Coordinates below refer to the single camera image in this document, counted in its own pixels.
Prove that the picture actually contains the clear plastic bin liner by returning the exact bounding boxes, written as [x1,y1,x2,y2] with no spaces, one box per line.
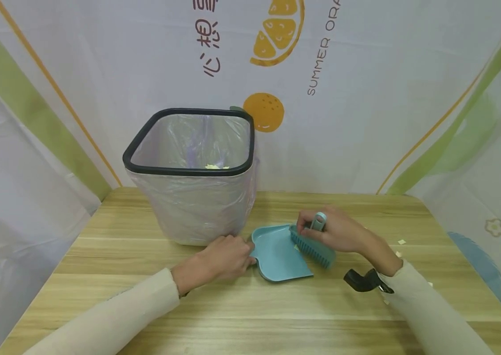
[126,114,260,244]

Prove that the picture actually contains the person's left forearm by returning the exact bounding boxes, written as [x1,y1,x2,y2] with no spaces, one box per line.
[23,268,181,355]

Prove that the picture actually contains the light blue hand brush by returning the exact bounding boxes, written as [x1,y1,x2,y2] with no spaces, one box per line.
[289,212,337,270]

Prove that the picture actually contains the person's right hand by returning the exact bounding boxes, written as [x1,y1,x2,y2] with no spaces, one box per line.
[296,206,405,277]

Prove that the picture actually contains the black wrist band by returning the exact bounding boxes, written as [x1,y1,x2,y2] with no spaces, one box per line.
[343,268,395,295]

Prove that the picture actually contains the person's left hand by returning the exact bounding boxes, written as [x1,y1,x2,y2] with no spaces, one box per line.
[171,235,257,296]

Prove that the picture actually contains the light blue dustpan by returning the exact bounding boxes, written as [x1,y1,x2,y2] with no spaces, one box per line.
[249,224,315,283]

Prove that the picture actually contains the white bin with black rim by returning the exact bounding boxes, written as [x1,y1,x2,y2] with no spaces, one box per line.
[122,108,260,247]

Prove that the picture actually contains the person's right forearm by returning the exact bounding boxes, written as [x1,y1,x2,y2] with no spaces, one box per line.
[380,258,496,355]

